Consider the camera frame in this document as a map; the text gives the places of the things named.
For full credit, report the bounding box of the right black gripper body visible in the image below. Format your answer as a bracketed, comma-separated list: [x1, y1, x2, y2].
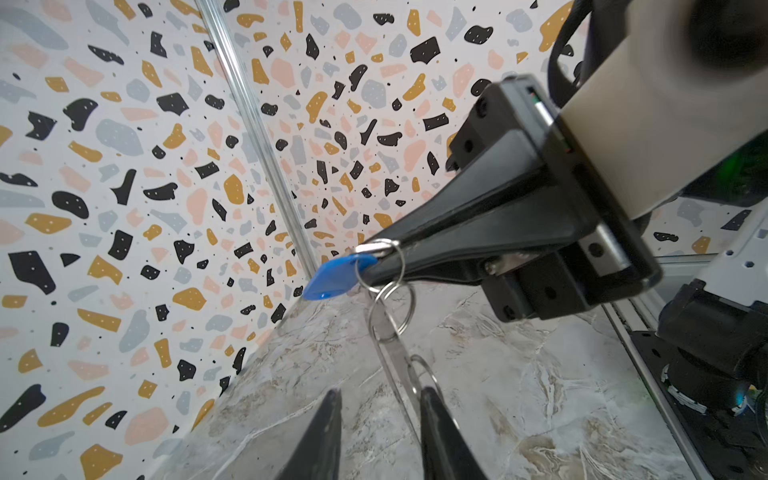
[448, 76, 661, 321]

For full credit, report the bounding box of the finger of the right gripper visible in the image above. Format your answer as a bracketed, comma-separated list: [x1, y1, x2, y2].
[368, 130, 579, 252]
[359, 236, 582, 286]

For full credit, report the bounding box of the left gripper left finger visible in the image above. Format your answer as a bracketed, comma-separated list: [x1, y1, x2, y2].
[277, 389, 342, 480]

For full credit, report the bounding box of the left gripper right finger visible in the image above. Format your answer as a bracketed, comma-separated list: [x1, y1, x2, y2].
[420, 387, 487, 480]

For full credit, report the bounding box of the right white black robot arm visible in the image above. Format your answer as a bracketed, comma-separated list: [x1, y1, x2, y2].
[362, 75, 767, 479]

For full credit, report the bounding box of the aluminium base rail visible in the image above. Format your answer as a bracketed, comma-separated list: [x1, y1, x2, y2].
[602, 254, 715, 479]

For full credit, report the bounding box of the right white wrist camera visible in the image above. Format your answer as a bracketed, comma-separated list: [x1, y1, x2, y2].
[560, 1, 767, 218]

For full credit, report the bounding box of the right aluminium corner post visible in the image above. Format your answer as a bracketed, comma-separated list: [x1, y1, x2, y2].
[196, 0, 318, 280]

